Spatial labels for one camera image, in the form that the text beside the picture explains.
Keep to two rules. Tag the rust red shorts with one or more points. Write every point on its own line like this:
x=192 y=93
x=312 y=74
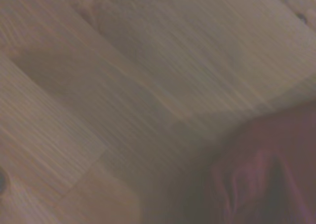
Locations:
x=271 y=179

